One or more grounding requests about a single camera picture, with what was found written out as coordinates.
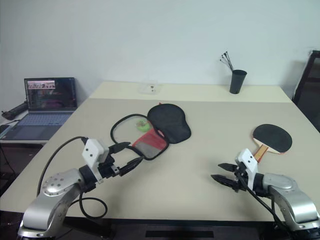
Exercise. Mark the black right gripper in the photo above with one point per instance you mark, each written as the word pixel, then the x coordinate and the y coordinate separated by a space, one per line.
pixel 240 177

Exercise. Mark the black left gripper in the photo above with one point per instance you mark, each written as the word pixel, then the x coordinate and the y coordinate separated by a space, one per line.
pixel 108 170

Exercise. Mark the black red paddle case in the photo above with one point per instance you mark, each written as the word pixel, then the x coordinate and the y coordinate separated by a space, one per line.
pixel 170 122

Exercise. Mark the black table tennis paddle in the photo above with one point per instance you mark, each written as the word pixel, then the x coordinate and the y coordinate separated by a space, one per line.
pixel 272 137

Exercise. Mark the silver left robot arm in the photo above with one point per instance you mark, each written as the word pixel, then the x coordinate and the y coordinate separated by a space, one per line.
pixel 55 200

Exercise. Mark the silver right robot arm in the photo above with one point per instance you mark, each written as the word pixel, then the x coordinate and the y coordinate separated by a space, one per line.
pixel 295 200

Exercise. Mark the green plush toy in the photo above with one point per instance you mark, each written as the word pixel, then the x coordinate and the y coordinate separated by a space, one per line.
pixel 143 126

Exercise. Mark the clear plastic box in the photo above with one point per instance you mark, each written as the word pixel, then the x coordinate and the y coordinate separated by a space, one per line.
pixel 148 88

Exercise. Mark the dark table underframe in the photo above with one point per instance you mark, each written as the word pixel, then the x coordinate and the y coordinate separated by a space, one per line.
pixel 125 230

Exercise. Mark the black plastic cup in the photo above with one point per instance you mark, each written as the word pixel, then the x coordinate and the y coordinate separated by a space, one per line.
pixel 237 82

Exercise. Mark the open laptop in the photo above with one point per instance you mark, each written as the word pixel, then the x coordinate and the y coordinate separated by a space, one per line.
pixel 50 95

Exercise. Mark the dark office chair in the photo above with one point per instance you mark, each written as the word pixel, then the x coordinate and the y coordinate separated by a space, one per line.
pixel 308 90

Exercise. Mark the black handheld device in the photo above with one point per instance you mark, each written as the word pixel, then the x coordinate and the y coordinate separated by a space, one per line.
pixel 15 110

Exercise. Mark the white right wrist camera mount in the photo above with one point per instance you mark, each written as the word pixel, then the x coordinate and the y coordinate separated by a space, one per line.
pixel 250 160

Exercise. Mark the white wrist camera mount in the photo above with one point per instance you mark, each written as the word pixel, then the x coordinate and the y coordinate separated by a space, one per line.
pixel 92 152
pixel 250 160

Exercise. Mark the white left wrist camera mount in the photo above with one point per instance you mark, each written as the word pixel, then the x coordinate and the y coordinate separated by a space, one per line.
pixel 92 152

